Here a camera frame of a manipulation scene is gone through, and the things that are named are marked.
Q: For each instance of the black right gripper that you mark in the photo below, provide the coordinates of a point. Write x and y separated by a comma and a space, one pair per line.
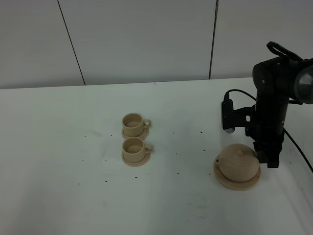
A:
266, 128

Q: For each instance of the beige teapot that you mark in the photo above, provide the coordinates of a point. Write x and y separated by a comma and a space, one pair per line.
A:
238, 163

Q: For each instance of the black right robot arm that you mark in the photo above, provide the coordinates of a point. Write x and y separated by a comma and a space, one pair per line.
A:
277, 80

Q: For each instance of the beige teapot saucer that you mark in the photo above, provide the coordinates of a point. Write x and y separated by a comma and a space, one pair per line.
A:
239, 186

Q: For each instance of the near beige saucer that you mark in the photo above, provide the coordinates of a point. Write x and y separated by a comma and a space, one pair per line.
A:
144, 160

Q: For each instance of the far beige saucer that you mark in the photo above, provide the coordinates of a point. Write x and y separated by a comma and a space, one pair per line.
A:
142, 136

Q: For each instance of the near beige teacup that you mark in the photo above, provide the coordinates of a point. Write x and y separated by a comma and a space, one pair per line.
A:
134, 150

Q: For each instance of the beige teacup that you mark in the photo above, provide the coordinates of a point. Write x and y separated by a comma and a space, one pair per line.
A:
133, 124
134, 150

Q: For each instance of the far beige teacup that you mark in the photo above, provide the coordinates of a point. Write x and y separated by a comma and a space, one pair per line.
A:
133, 124

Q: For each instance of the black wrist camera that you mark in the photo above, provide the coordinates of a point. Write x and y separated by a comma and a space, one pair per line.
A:
236, 118

